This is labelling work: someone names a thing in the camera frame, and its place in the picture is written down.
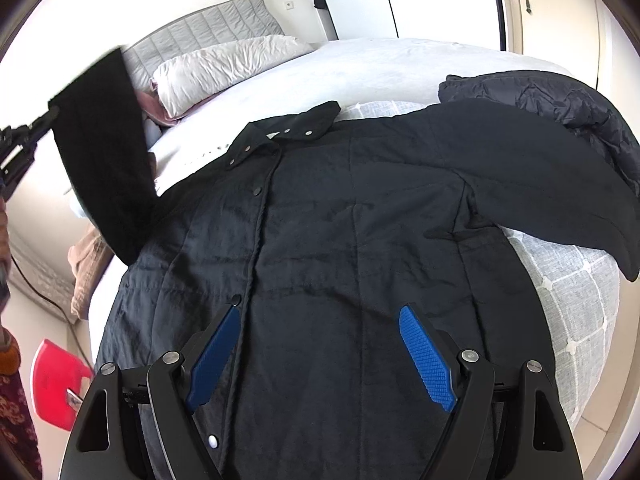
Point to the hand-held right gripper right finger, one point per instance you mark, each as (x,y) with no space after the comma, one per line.
(425,360)

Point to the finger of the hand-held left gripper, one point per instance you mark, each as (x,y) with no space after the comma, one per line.
(44,119)

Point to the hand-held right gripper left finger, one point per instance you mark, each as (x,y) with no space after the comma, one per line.
(215,360)

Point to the black coat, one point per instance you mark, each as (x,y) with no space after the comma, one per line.
(350,210)

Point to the pink cloth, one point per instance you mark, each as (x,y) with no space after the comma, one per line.
(150,105)

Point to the brown cloth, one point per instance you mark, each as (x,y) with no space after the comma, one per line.
(85,270)

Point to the red plastic chair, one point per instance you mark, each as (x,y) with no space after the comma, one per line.
(50,380)

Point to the grey quilted pillow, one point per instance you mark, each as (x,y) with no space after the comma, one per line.
(200,30)

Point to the white pillow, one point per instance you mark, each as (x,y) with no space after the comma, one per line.
(225,65)

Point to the person's patterned clothing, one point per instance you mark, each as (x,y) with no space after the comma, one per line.
(15,410)

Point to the dark quilted puffer jacket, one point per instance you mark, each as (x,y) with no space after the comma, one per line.
(550,95)

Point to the bed with white sheet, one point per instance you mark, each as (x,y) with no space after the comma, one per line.
(400,65)

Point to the white wardrobe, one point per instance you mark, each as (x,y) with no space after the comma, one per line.
(425,0)

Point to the white door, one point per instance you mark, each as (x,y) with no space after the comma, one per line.
(555,5)

